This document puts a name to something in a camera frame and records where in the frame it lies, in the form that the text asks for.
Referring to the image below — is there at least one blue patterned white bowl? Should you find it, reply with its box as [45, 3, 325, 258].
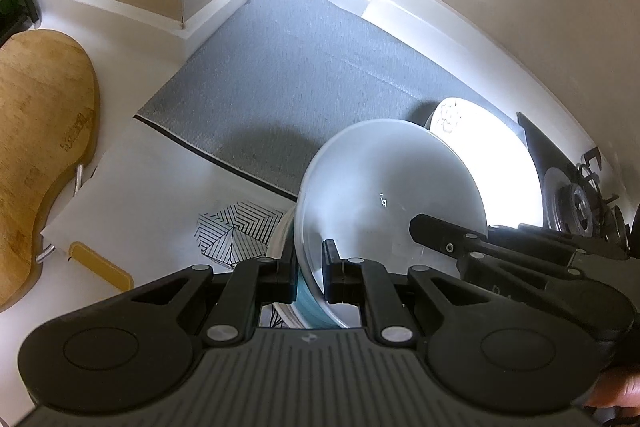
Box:
[294, 119, 487, 327]

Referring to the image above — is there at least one blue spiral ceramic bowl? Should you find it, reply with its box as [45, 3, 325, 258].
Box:
[292, 275, 346, 329]

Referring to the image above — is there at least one right hand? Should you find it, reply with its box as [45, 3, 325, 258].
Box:
[587, 371, 640, 410]

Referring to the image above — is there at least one white plate under bowl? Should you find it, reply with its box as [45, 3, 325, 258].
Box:
[267, 207, 306, 329]

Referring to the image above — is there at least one gas stove burner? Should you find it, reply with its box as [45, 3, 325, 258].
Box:
[518, 113, 639, 257]

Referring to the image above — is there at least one white plate stack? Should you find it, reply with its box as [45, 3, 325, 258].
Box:
[427, 98, 544, 228]

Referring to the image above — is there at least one white patterned cloth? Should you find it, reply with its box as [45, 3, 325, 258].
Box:
[43, 119, 293, 286]

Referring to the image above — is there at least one yellow rectangular lid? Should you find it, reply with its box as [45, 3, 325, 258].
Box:
[68, 242, 134, 291]

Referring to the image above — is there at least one grey drying mat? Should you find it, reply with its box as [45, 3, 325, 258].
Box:
[137, 0, 483, 198]

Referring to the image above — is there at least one wooden cutting board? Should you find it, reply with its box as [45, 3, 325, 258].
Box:
[1, 29, 100, 309]

